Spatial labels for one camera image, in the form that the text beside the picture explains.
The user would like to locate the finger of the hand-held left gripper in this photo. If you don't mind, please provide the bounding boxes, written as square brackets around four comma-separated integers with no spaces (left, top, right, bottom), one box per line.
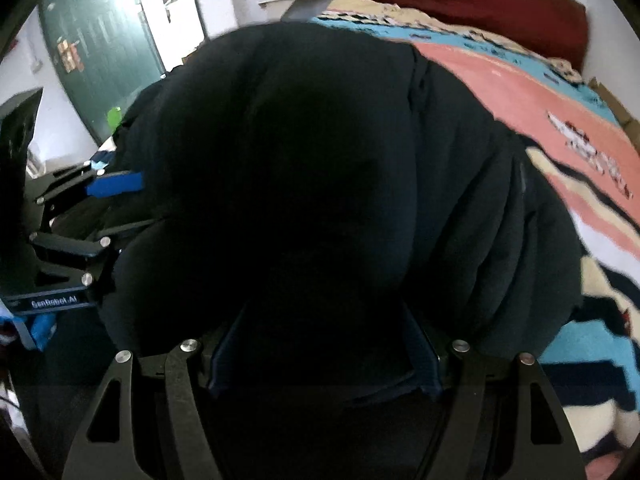
[15,216,169,302]
[25,162,147,214]

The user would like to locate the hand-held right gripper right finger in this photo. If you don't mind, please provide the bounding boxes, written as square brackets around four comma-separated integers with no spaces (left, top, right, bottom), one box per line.
[406,309,587,480]

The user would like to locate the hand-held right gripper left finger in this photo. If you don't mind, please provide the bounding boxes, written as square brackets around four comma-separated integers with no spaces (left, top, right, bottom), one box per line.
[62,304,254,480]

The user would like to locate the black hooded puffer jacket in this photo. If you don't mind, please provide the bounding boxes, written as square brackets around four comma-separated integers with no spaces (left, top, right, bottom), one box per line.
[10,22,586,480]

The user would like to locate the blue cloth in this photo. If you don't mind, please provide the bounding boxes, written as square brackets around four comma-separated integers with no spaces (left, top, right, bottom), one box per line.
[20,315,57,352]

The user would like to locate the green panel door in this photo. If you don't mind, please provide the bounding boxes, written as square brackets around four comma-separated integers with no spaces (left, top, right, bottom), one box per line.
[37,0,166,146]

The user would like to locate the grey leaning panel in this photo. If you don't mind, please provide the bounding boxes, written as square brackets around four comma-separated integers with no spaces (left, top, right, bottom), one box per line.
[280,0,333,23]

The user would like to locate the cartoon cat printed bed blanket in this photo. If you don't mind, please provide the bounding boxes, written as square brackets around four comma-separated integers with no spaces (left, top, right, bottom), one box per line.
[90,0,640,466]

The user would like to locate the brown cardboard pieces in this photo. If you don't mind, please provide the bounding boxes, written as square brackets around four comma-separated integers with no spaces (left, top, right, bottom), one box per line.
[587,77,640,133]

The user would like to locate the dark red headboard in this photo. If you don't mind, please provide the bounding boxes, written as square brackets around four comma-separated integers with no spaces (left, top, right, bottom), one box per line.
[340,0,588,71]

